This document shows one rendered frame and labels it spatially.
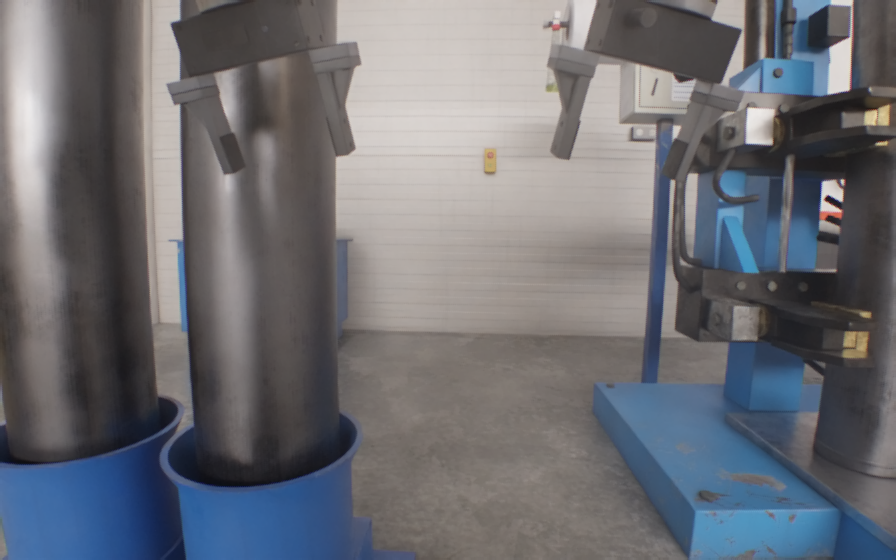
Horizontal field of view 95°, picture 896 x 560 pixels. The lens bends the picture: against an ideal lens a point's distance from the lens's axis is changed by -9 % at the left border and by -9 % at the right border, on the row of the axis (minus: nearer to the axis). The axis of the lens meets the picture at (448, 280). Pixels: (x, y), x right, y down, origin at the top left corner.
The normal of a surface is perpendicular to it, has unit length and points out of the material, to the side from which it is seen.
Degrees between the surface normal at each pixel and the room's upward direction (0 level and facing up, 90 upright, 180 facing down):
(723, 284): 90
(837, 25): 90
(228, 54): 114
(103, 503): 90
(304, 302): 90
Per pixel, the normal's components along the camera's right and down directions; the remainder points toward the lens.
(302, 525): 0.62, 0.10
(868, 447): -0.67, 0.07
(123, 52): 0.99, 0.03
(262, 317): 0.37, 0.11
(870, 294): -0.88, 0.04
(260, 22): -0.12, 0.50
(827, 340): -0.05, 0.11
